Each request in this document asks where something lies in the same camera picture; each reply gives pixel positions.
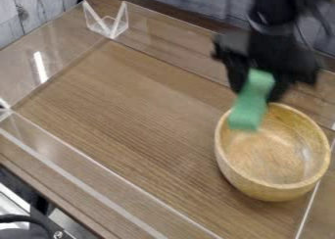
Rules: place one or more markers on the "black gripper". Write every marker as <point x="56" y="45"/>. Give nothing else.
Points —
<point x="271" y="53"/>

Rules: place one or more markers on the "green rectangular block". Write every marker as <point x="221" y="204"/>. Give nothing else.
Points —
<point x="250" y="107"/>

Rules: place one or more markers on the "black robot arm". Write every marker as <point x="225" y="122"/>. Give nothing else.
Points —
<point x="275" y="17"/>

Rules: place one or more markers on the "wooden bowl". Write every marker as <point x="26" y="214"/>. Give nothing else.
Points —
<point x="275" y="163"/>

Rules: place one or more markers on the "clear acrylic barrier wall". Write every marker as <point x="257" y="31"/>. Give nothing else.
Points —
<point x="108" y="131"/>

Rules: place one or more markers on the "clear acrylic corner bracket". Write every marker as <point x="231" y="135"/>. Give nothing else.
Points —
<point x="107" y="26"/>

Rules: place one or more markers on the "black metal table bracket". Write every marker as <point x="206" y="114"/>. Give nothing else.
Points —
<point x="44" y="229"/>

